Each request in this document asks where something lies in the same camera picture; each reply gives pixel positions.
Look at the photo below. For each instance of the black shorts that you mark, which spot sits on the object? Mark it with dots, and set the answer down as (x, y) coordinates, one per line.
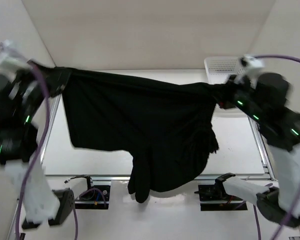
(93, 82)

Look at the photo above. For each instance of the aluminium frame rail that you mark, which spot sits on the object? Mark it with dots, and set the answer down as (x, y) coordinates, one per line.
(161, 142)

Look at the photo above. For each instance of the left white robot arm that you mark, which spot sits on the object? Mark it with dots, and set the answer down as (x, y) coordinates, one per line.
(20, 150)

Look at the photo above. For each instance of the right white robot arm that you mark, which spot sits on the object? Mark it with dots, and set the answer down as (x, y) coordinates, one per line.
(262, 96)

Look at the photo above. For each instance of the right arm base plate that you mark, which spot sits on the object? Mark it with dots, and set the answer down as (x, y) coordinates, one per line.
(213, 197)

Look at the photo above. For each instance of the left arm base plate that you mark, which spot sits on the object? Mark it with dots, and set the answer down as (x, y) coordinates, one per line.
(89, 194)

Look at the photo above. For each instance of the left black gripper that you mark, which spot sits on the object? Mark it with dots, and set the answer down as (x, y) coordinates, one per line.
(56, 77)

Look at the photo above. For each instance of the white perforated plastic basket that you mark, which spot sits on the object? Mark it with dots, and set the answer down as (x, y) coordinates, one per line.
(218, 69)

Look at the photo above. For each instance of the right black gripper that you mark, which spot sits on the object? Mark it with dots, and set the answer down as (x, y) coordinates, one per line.
(234, 82)

